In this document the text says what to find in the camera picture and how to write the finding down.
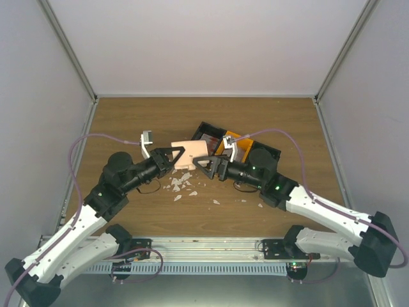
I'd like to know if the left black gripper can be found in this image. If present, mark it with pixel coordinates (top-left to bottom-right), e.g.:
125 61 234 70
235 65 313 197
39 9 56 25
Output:
121 146 185 193

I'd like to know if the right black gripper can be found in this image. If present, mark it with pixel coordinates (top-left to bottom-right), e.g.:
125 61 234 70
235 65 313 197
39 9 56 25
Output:
193 154 265 189

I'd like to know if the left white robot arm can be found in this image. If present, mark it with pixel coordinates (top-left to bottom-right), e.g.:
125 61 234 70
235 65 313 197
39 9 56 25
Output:
5 146 185 306

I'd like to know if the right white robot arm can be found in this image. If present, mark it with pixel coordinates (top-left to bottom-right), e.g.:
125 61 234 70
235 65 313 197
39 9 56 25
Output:
193 148 398 278

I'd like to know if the red card stack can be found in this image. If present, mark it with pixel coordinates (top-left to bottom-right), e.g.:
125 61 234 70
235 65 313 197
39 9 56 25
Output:
201 134 219 155

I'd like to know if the left black card bin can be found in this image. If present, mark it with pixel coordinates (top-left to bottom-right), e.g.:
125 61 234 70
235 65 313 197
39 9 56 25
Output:
191 122 227 145

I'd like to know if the black card bin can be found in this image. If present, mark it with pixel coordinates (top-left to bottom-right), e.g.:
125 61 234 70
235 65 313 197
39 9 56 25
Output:
252 141 281 161
191 122 227 145

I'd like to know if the right black card bin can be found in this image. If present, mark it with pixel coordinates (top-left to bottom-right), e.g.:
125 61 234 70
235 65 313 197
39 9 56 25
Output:
252 141 281 161

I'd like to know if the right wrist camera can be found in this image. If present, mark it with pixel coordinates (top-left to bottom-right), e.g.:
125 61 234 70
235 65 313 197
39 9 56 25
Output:
222 135 238 162

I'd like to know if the aluminium front rail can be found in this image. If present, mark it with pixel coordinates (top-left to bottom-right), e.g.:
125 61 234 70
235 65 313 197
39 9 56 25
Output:
40 235 339 262

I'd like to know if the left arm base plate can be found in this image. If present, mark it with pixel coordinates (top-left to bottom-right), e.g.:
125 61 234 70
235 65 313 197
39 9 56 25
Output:
110 239 152 281

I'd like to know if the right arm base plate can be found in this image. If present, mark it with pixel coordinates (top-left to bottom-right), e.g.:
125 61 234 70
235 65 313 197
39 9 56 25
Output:
260 238 321 282

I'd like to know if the slotted cable duct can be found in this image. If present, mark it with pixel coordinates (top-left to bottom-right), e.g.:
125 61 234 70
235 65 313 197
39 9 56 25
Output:
86 262 288 276

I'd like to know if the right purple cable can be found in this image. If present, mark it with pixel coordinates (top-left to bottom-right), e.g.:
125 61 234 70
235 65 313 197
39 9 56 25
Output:
235 128 405 268

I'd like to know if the purple cable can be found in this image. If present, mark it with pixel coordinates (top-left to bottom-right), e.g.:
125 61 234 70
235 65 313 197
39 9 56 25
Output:
4 133 143 307
235 128 405 268

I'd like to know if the left aluminium frame post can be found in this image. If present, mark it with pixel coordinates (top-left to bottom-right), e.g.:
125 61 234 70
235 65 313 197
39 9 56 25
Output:
38 0 98 103

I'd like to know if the aluminium frame post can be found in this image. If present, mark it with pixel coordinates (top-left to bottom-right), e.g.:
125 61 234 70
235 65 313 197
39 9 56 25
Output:
313 0 381 105
38 0 98 103

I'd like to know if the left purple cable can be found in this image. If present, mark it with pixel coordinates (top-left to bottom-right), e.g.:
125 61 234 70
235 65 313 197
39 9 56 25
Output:
4 133 143 307

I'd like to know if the right aluminium frame post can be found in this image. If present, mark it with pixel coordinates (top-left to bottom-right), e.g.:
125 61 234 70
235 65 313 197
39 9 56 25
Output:
313 0 381 105

